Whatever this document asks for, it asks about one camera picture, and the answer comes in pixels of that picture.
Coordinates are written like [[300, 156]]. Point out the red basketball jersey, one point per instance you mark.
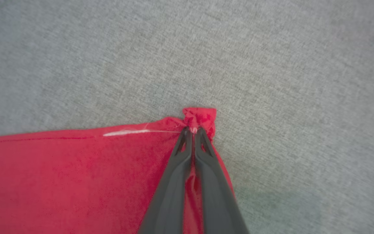
[[76, 182]]

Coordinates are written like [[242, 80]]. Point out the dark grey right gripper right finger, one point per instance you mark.
[[218, 195]]

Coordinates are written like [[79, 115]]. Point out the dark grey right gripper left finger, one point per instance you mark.
[[170, 188]]

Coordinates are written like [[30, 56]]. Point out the grey fabric ottoman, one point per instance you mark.
[[206, 58]]

